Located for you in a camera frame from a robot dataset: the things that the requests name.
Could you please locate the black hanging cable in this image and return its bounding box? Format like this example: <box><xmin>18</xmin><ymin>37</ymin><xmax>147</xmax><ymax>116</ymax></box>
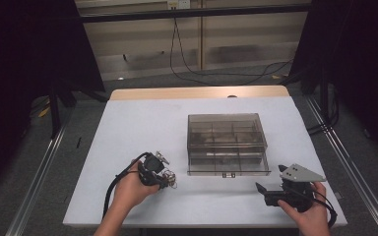
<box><xmin>174</xmin><ymin>18</ymin><xmax>295</xmax><ymax>87</ymax></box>
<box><xmin>168</xmin><ymin>18</ymin><xmax>211</xmax><ymax>87</ymax></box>

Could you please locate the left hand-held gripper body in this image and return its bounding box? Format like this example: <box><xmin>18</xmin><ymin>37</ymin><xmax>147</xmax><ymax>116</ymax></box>
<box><xmin>137</xmin><ymin>150</ymin><xmax>171</xmax><ymax>187</ymax></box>

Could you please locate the metal floor rail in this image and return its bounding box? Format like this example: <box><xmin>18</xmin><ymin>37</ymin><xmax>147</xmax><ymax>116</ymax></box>
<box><xmin>305</xmin><ymin>95</ymin><xmax>378</xmax><ymax>236</ymax></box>
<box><xmin>4</xmin><ymin>122</ymin><xmax>69</xmax><ymax>236</ymax></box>

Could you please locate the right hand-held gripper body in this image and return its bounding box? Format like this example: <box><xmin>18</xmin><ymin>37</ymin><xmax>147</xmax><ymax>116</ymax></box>
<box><xmin>278</xmin><ymin>163</ymin><xmax>328</xmax><ymax>212</ymax></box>

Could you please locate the person's left hand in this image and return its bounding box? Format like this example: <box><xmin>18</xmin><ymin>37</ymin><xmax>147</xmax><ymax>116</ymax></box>
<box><xmin>112</xmin><ymin>159</ymin><xmax>161</xmax><ymax>212</ymax></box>

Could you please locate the white table mat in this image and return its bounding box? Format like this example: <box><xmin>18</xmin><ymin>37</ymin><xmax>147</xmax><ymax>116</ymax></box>
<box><xmin>62</xmin><ymin>96</ymin><xmax>348</xmax><ymax>229</ymax></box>

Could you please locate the person's right hand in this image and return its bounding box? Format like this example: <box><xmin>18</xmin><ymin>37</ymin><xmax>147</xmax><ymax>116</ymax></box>
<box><xmin>277</xmin><ymin>182</ymin><xmax>330</xmax><ymax>230</ymax></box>

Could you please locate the black floor cable bundle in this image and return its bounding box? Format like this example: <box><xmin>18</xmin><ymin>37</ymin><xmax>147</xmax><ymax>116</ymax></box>
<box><xmin>307</xmin><ymin>84</ymin><xmax>341</xmax><ymax>136</ymax></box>

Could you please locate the black stand post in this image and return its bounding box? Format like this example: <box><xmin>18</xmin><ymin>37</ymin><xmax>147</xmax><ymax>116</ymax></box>
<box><xmin>319</xmin><ymin>65</ymin><xmax>331</xmax><ymax>127</ymax></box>
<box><xmin>47</xmin><ymin>81</ymin><xmax>77</xmax><ymax>140</ymax></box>

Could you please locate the black curtain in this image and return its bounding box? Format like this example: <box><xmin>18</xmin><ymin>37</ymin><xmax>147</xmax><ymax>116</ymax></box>
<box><xmin>0</xmin><ymin>0</ymin><xmax>106</xmax><ymax>201</ymax></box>
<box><xmin>287</xmin><ymin>0</ymin><xmax>378</xmax><ymax>166</ymax></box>

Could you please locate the black horizontal bar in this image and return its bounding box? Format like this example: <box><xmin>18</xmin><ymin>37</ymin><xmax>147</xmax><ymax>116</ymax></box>
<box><xmin>79</xmin><ymin>3</ymin><xmax>313</xmax><ymax>24</ymax></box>

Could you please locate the right hand-held gripper black cable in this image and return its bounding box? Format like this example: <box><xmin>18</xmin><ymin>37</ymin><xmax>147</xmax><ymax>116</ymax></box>
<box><xmin>313</xmin><ymin>190</ymin><xmax>339</xmax><ymax>229</ymax></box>

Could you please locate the white wall socket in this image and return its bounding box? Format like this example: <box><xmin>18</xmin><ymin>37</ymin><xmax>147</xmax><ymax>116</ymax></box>
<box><xmin>166</xmin><ymin>0</ymin><xmax>191</xmax><ymax>10</ymax></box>

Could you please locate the smoky transparent drawer box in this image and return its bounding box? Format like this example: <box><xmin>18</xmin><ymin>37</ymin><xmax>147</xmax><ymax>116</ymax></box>
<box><xmin>186</xmin><ymin>112</ymin><xmax>269</xmax><ymax>159</ymax></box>

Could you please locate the yellow floor item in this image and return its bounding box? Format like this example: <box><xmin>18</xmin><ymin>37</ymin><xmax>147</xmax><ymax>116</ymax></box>
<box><xmin>36</xmin><ymin>103</ymin><xmax>52</xmax><ymax>119</ymax></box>

